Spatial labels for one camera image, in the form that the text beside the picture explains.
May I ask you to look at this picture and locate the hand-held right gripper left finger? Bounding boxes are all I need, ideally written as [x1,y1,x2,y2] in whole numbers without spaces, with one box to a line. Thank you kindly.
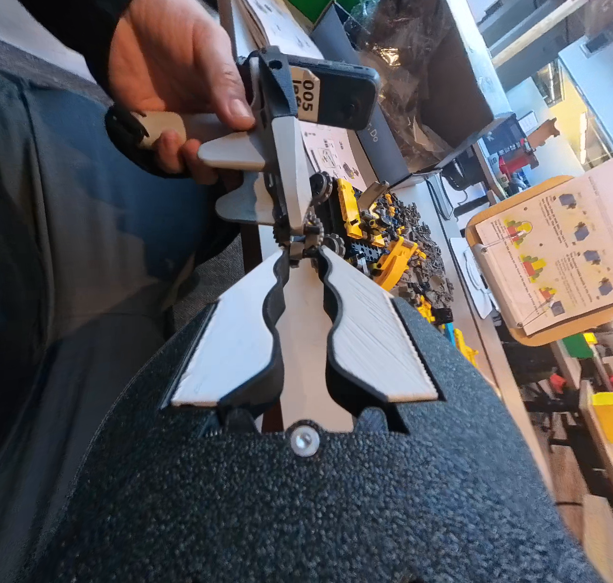
[170,250,292,421]

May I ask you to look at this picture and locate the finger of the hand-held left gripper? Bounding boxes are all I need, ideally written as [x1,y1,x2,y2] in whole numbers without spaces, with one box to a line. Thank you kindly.
[215,172,291,240]
[271,116,313,238]

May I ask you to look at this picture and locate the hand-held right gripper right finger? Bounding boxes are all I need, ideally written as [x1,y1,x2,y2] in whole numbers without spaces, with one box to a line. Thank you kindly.
[314,247,441,434]

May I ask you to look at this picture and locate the grey gear brick assembly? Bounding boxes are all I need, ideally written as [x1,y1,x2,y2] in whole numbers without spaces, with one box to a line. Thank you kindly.
[273,209,345,267]

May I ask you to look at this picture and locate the grey desk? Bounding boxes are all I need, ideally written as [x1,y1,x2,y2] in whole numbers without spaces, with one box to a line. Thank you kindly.
[216,0,556,502]

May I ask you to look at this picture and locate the person's left hand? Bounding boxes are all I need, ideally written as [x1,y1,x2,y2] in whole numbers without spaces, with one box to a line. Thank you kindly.
[108,0,257,186]

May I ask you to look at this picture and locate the white instruction booklet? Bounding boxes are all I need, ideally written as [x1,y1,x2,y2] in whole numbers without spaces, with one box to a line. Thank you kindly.
[229,0,376,193]

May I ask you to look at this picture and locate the yellow curved panel model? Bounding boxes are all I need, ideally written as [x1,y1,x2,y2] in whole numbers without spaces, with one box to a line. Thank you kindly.
[371,235,427,291]

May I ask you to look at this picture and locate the dark grey box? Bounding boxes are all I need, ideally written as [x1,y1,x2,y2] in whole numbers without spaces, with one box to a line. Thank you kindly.
[309,0,415,188]

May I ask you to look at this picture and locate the pile of toy bricks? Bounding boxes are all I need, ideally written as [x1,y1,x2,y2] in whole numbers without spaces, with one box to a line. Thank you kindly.
[309,171,480,368]

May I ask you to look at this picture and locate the white plastic tray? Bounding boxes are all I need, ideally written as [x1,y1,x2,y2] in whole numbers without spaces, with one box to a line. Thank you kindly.
[450,237,495,320]

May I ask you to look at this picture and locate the person's legs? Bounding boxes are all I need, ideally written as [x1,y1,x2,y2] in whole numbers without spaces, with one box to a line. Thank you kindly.
[0,73,242,449]

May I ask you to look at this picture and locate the clear plastic bag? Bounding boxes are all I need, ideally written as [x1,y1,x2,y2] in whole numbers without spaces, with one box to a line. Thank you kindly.
[345,0,460,162]

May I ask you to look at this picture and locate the illustrated instruction sheet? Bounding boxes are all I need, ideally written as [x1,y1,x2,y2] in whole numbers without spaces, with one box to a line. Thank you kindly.
[474,161,613,337]

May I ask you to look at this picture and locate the grey open box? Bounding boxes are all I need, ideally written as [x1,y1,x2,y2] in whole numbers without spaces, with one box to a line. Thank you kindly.
[354,0,515,172]

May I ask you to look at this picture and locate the green block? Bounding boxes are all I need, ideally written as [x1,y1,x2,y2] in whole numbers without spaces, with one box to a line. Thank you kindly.
[563,334,594,359]

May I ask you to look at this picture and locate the instruction sheet on wooden clipboard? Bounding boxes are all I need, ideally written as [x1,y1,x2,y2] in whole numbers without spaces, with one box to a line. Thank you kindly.
[465,175,613,349]

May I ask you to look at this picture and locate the red object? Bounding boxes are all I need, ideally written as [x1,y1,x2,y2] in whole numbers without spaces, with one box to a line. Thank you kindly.
[498,152,539,181]

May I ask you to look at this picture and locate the yellow bin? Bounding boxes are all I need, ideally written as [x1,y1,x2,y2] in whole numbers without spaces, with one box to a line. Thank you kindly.
[591,391,613,445]

